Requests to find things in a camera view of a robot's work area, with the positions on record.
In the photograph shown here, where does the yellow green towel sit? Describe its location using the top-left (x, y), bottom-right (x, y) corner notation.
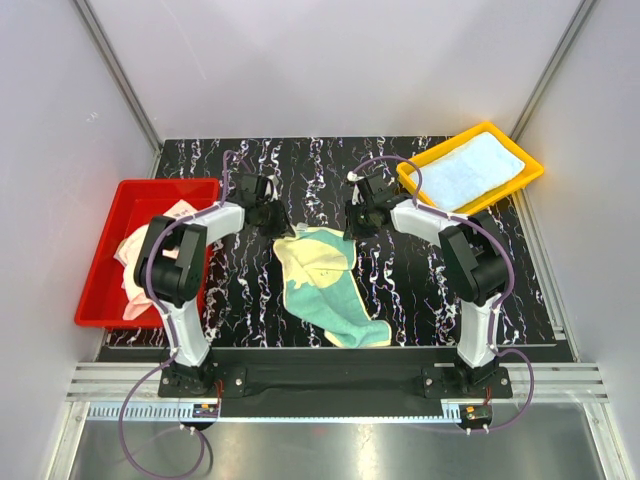
top-left (273, 227), bottom-right (392, 348)

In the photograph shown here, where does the light blue towel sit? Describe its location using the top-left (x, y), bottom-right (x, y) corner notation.
top-left (421, 132), bottom-right (525, 212)

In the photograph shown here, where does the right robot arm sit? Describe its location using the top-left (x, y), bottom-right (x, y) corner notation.
top-left (344, 172), bottom-right (515, 397)

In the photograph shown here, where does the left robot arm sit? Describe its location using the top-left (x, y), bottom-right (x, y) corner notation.
top-left (133, 174), bottom-right (294, 396)

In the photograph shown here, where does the yellow plastic tray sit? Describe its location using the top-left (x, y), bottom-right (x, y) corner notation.
top-left (396, 121), bottom-right (544, 215)

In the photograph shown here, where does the pink towel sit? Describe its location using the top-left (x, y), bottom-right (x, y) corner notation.
top-left (114, 199), bottom-right (204, 324)

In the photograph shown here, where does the red plastic bin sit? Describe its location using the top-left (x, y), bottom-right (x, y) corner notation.
top-left (74, 178), bottom-right (219, 330)

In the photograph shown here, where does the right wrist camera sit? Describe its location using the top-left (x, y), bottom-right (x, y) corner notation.
top-left (347, 172), bottom-right (396, 205)

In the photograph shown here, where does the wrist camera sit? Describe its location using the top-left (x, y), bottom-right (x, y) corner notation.
top-left (347, 172), bottom-right (396, 205)
top-left (265, 175), bottom-right (279, 201)

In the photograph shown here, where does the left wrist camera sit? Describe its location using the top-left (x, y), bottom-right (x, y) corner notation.
top-left (265, 175), bottom-right (279, 201)

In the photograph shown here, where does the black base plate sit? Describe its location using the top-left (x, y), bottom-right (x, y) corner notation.
top-left (158, 347), bottom-right (513, 422)

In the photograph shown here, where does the left aluminium frame post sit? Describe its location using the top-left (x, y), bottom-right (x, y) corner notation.
top-left (70, 0), bottom-right (164, 178)

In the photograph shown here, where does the aluminium frame post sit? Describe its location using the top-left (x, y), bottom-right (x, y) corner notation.
top-left (70, 0), bottom-right (164, 178)
top-left (509, 0), bottom-right (599, 142)

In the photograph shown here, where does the white slotted cable duct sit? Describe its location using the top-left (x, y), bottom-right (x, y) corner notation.
top-left (87, 402), bottom-right (219, 423)

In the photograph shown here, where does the right aluminium frame post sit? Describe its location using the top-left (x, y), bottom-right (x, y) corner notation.
top-left (509, 0), bottom-right (599, 142)

